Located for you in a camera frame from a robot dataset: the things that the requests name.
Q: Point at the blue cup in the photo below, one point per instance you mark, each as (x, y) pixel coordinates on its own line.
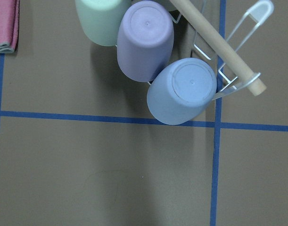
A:
(182, 91)

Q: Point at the purple cup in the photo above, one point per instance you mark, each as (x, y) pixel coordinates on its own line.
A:
(145, 41)

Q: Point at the mint green cup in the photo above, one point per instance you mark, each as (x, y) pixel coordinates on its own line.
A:
(100, 19)

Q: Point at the pink folded cloth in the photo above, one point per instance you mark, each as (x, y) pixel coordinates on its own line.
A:
(9, 25)

